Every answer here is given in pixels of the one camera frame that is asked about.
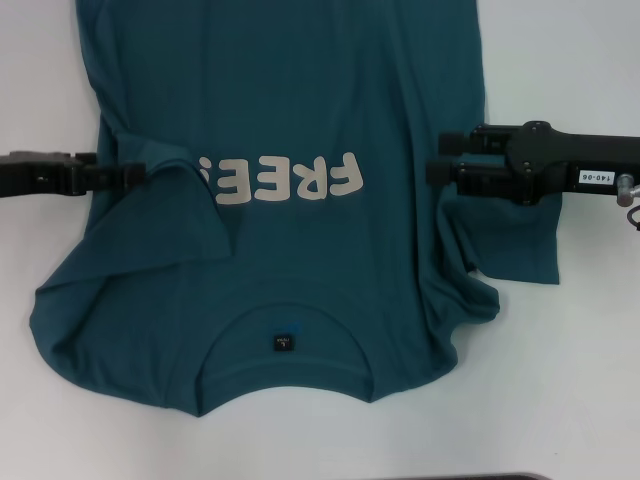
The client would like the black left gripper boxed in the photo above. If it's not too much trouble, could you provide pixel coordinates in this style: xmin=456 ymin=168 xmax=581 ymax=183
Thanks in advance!
xmin=0 ymin=150 xmax=149 ymax=199

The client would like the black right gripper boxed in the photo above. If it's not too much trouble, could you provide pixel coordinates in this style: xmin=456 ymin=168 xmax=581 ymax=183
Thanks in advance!
xmin=425 ymin=119 xmax=640 ymax=207

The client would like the teal T-shirt with FREE print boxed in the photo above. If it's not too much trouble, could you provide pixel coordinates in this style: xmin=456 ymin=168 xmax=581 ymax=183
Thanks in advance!
xmin=29 ymin=0 xmax=561 ymax=419

